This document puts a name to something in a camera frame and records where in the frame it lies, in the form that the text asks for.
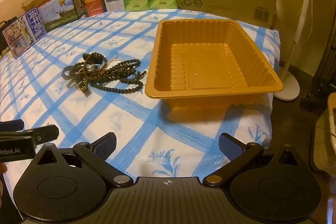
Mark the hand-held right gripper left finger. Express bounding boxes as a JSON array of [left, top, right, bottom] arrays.
[[34, 132, 134, 189]]

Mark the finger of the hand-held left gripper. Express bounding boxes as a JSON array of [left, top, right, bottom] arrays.
[[0, 120, 25, 132], [0, 125, 59, 146]]

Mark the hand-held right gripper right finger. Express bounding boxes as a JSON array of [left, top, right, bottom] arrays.
[[203, 133, 300, 189]]

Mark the black and gold wristwatch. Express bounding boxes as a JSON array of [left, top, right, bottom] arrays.
[[69, 74, 91, 95]]

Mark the dark bead necklace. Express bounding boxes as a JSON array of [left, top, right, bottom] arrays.
[[89, 58, 147, 95]]

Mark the brown bead bracelet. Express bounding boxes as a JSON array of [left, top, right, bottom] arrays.
[[75, 54, 109, 75]]

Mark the black cylinder tube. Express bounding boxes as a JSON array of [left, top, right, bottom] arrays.
[[82, 54, 104, 61]]

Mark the orange plastic tray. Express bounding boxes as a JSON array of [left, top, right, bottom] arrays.
[[144, 19, 284, 112]]

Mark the blue checkered tablecloth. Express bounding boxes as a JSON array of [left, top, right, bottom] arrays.
[[0, 8, 281, 214]]

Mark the beige plastic container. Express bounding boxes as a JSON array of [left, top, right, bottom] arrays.
[[310, 93, 336, 174]]

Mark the blue printed box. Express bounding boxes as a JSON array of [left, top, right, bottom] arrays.
[[2, 7, 47, 59]]

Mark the milk carton with cow print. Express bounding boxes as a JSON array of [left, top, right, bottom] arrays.
[[38, 0, 82, 31]]

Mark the black metal rack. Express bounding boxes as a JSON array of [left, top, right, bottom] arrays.
[[301, 27, 336, 109]]

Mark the red instant noodle bowl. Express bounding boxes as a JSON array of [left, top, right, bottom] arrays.
[[79, 0, 107, 17]]

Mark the white fan stand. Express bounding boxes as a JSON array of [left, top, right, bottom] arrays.
[[274, 0, 319, 102]]

